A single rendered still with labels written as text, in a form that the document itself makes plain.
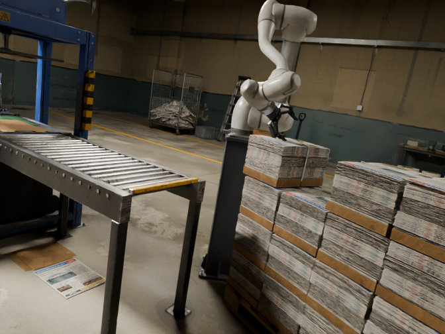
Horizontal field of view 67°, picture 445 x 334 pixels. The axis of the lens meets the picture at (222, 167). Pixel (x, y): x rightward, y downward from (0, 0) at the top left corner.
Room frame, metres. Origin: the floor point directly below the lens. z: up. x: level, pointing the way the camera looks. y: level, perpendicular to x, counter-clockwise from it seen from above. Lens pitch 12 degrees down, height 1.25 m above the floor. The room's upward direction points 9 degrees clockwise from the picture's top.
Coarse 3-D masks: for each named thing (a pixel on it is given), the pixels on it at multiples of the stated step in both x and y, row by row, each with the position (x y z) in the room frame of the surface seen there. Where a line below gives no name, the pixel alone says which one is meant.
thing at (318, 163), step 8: (312, 144) 1.93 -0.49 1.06; (312, 152) 1.82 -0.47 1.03; (320, 152) 1.86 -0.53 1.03; (328, 152) 1.90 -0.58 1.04; (312, 160) 1.83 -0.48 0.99; (320, 160) 1.86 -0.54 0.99; (312, 168) 1.84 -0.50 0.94; (320, 168) 1.88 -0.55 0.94; (312, 176) 1.85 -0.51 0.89; (320, 176) 1.89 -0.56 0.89
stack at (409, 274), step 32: (256, 192) 1.79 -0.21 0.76; (288, 192) 1.66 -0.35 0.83; (320, 192) 1.77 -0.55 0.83; (256, 224) 1.75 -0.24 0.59; (288, 224) 1.58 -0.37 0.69; (320, 224) 1.44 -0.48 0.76; (352, 224) 1.32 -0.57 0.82; (256, 256) 1.72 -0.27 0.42; (288, 256) 1.54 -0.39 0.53; (352, 256) 1.29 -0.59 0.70; (384, 256) 1.20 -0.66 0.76; (416, 256) 1.11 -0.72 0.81; (256, 288) 1.68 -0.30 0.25; (320, 288) 1.37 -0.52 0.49; (352, 288) 1.26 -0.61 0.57; (416, 288) 1.08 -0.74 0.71; (288, 320) 1.48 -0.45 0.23; (320, 320) 1.34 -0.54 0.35; (352, 320) 1.23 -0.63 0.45; (384, 320) 1.14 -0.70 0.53; (416, 320) 1.06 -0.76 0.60
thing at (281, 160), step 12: (252, 144) 1.87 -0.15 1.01; (264, 144) 1.80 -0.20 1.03; (276, 144) 1.73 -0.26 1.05; (288, 144) 1.74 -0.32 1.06; (252, 156) 1.87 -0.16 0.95; (264, 156) 1.80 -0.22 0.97; (276, 156) 1.72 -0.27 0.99; (288, 156) 1.71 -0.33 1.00; (300, 156) 1.77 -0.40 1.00; (252, 168) 1.85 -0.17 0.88; (264, 168) 1.78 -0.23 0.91; (276, 168) 1.71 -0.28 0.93; (288, 168) 1.73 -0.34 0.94
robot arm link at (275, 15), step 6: (270, 0) 2.05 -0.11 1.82; (264, 6) 2.03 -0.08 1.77; (270, 6) 2.01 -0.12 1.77; (276, 6) 2.01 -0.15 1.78; (282, 6) 2.00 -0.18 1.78; (264, 12) 1.99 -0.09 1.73; (270, 12) 1.99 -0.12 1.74; (276, 12) 1.98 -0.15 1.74; (282, 12) 1.98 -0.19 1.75; (258, 18) 2.02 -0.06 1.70; (264, 18) 1.97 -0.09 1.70; (270, 18) 1.97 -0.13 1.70; (276, 18) 1.98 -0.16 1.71; (282, 18) 1.99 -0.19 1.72; (276, 24) 2.00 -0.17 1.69
